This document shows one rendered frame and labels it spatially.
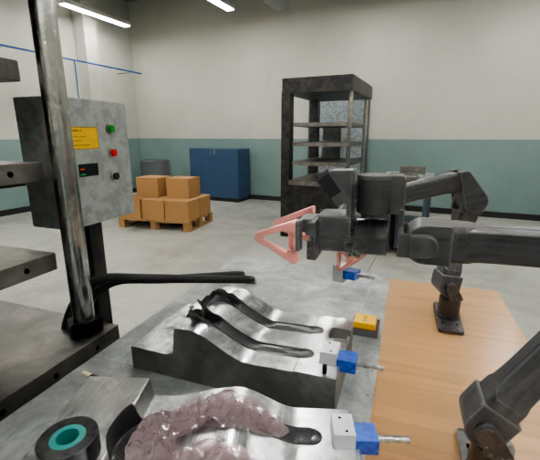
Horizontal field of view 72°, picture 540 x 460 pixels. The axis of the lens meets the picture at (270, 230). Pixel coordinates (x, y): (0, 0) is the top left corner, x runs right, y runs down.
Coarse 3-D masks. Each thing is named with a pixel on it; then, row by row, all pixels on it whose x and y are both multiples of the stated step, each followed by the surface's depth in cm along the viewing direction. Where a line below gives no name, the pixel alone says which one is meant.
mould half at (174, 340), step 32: (224, 288) 106; (192, 320) 88; (288, 320) 98; (320, 320) 97; (352, 320) 97; (160, 352) 88; (192, 352) 84; (224, 352) 81; (256, 352) 84; (224, 384) 83; (256, 384) 80; (288, 384) 77; (320, 384) 75
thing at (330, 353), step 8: (328, 344) 81; (336, 344) 81; (320, 352) 78; (328, 352) 78; (336, 352) 78; (344, 352) 80; (352, 352) 80; (320, 360) 79; (328, 360) 78; (336, 360) 77; (344, 360) 77; (352, 360) 77; (344, 368) 77; (352, 368) 77; (368, 368) 77; (376, 368) 77
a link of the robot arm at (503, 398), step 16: (528, 352) 55; (512, 368) 56; (528, 368) 54; (480, 384) 61; (496, 384) 57; (512, 384) 55; (528, 384) 54; (464, 400) 61; (480, 400) 58; (496, 400) 56; (512, 400) 55; (528, 400) 55; (464, 416) 59; (480, 416) 57; (496, 416) 56; (512, 416) 55; (464, 432) 58; (512, 432) 56
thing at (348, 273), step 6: (336, 264) 119; (342, 264) 119; (336, 270) 118; (342, 270) 117; (348, 270) 116; (354, 270) 116; (336, 276) 118; (342, 276) 117; (348, 276) 116; (354, 276) 115; (360, 276) 115; (366, 276) 114; (372, 276) 113; (342, 282) 117
